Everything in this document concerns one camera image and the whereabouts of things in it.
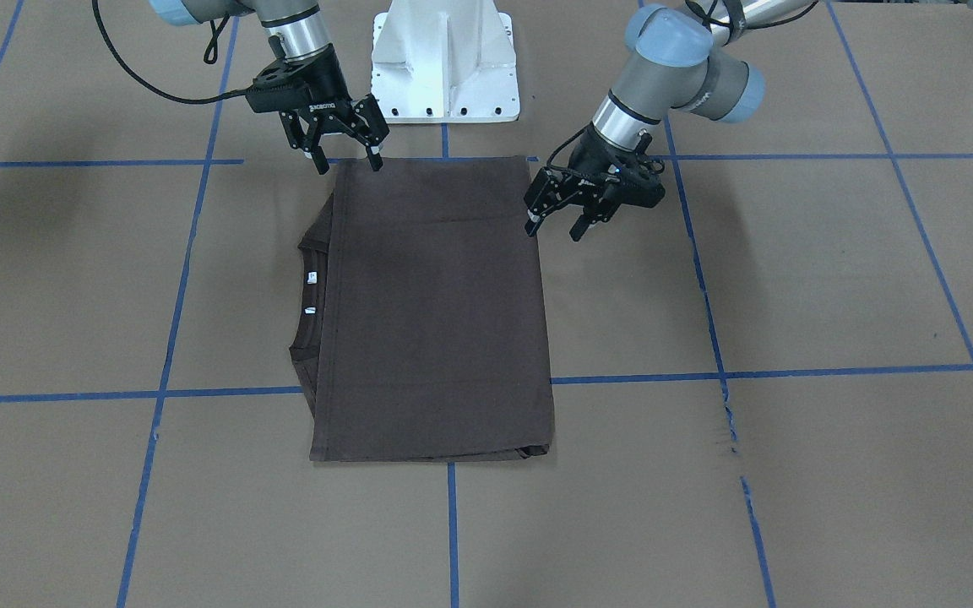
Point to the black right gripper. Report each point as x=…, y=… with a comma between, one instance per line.
x=328, y=87

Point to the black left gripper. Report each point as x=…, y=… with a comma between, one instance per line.
x=592, y=162

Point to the dark brown t-shirt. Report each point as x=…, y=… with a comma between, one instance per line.
x=422, y=333

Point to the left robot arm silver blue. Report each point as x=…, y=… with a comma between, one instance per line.
x=677, y=62

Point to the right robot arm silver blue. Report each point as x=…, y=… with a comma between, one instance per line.
x=295, y=30

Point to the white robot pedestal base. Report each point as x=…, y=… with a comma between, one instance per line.
x=445, y=62

